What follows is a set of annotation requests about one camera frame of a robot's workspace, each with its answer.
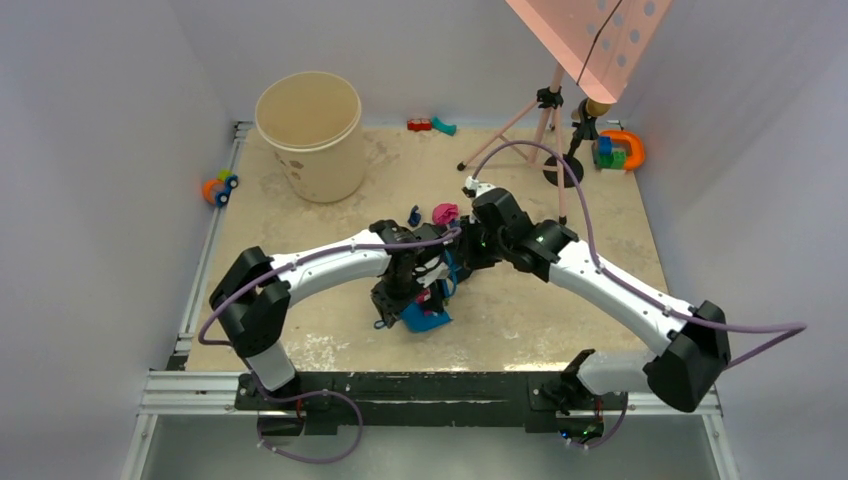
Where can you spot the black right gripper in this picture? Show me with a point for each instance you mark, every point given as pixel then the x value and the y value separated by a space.
pixel 468 258

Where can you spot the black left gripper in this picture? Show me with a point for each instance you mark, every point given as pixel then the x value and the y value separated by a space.
pixel 390 309

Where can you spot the blue plastic dustpan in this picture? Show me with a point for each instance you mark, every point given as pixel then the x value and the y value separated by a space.
pixel 428 312

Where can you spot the blue hand brush black bristles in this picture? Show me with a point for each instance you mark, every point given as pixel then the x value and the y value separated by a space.
pixel 452 282

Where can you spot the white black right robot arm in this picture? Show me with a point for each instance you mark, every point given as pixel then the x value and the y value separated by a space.
pixel 687 347

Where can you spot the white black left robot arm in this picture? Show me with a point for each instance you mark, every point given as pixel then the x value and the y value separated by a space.
pixel 252 300

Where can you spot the pink crumpled paper near bucket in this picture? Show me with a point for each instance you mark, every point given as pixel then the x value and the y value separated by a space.
pixel 445 214

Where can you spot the dark blue scrap by bucket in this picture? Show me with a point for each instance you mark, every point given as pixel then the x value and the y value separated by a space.
pixel 414 217

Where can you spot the teal curved toy piece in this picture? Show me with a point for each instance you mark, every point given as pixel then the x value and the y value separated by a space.
pixel 443 127

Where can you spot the red toy block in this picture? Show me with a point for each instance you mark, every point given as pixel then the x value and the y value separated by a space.
pixel 419 124

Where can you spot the orange horseshoe toy with blocks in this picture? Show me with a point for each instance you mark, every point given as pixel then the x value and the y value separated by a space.
pixel 618 150

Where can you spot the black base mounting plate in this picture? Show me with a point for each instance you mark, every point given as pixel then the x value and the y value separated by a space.
pixel 537 401

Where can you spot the beige round bucket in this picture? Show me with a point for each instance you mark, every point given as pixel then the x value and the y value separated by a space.
pixel 312 120

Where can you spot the orange toy car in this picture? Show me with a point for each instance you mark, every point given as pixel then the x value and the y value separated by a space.
pixel 217 191

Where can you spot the pink music stand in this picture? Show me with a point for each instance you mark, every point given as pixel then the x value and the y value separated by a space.
pixel 596 46

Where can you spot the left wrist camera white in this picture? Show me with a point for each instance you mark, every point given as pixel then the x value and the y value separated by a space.
pixel 430 272

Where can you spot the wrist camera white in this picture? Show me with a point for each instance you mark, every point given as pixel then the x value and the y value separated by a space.
pixel 430 272
pixel 474 187

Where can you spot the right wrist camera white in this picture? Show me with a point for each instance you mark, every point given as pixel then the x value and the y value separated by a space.
pixel 474 187

